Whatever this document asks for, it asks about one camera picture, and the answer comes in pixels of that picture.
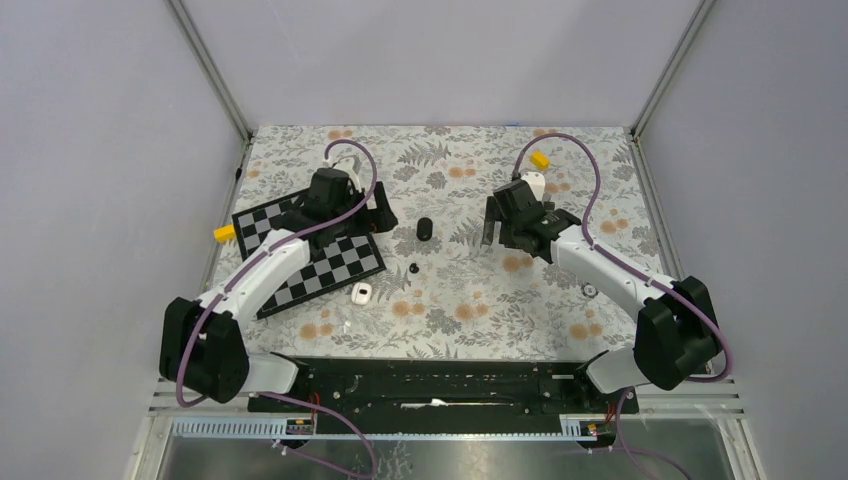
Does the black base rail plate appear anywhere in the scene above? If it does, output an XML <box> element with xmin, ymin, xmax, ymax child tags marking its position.
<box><xmin>289</xmin><ymin>357</ymin><xmax>639</xmax><ymax>435</ymax></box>

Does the floral table mat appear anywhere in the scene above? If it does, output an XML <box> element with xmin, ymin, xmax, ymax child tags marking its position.
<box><xmin>234</xmin><ymin>126</ymin><xmax>661</xmax><ymax>361</ymax></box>

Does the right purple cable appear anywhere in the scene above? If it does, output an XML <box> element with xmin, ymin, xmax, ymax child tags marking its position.
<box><xmin>511</xmin><ymin>132</ymin><xmax>735</xmax><ymax>480</ymax></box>

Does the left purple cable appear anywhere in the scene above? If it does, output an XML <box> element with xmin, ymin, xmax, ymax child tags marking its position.
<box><xmin>174</xmin><ymin>138</ymin><xmax>380</xmax><ymax>480</ymax></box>

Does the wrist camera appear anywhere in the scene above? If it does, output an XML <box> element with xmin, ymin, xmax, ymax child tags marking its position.
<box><xmin>520</xmin><ymin>171</ymin><xmax>546</xmax><ymax>201</ymax></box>
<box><xmin>325</xmin><ymin>155</ymin><xmax>362</xmax><ymax>191</ymax></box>

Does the yellow block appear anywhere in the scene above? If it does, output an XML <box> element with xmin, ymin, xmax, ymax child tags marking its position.
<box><xmin>530</xmin><ymin>151</ymin><xmax>550</xmax><ymax>171</ymax></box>
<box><xmin>213</xmin><ymin>224</ymin><xmax>237</xmax><ymax>243</ymax></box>

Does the yellow block left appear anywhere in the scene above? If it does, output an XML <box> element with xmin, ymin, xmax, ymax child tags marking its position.
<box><xmin>213</xmin><ymin>224</ymin><xmax>237</xmax><ymax>243</ymax></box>

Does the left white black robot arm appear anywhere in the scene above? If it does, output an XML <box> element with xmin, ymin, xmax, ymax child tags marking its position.
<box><xmin>158</xmin><ymin>167</ymin><xmax>398</xmax><ymax>411</ymax></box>

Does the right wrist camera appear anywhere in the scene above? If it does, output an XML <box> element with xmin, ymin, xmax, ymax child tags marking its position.
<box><xmin>520</xmin><ymin>171</ymin><xmax>546</xmax><ymax>201</ymax></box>

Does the purple cable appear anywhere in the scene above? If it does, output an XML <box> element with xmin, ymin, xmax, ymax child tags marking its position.
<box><xmin>511</xmin><ymin>132</ymin><xmax>735</xmax><ymax>480</ymax></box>
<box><xmin>174</xmin><ymin>138</ymin><xmax>380</xmax><ymax>480</ymax></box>

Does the yellow block right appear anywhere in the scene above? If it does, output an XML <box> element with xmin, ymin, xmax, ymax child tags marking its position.
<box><xmin>530</xmin><ymin>151</ymin><xmax>550</xmax><ymax>171</ymax></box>

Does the white earbud case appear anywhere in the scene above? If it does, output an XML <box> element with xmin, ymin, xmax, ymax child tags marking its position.
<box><xmin>351</xmin><ymin>282</ymin><xmax>373</xmax><ymax>306</ymax></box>

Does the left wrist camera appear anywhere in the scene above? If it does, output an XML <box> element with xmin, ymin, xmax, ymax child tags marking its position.
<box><xmin>325</xmin><ymin>155</ymin><xmax>362</xmax><ymax>191</ymax></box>

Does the black earbud charging case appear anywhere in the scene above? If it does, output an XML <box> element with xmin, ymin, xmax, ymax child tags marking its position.
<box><xmin>416</xmin><ymin>217</ymin><xmax>433</xmax><ymax>242</ymax></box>

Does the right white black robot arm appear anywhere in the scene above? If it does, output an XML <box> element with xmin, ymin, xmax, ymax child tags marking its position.
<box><xmin>482</xmin><ymin>179</ymin><xmax>723</xmax><ymax>412</ymax></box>

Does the black white checkerboard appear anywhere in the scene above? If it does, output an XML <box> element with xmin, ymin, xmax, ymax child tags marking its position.
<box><xmin>231</xmin><ymin>190</ymin><xmax>386</xmax><ymax>319</ymax></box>

